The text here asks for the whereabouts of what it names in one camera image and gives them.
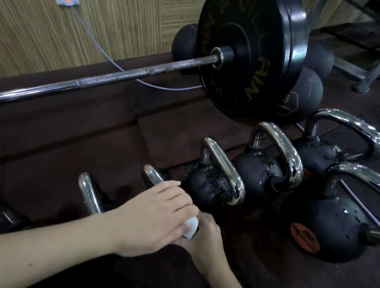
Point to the person's left forearm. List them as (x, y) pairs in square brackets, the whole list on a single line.
[(34, 256)]

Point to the person's left hand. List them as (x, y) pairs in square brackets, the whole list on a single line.
[(148, 221)]

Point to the person's left little finger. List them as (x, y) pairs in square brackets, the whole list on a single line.
[(167, 185)]

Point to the black rubber weight plate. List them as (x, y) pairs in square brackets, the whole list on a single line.
[(250, 48)]

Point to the black medicine ball orange print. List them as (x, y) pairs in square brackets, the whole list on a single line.
[(306, 95)]

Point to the small white object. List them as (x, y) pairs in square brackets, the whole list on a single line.
[(191, 228)]

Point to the person's left middle finger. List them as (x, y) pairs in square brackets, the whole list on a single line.
[(184, 208)]

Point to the person's right fingers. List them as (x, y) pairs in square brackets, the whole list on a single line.
[(207, 221)]

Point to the black kettlebell orange label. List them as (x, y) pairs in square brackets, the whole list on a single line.
[(327, 223)]

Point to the person's right hand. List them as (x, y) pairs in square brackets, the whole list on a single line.
[(208, 250)]

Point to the steel barbell bar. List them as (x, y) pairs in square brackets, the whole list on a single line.
[(114, 77)]

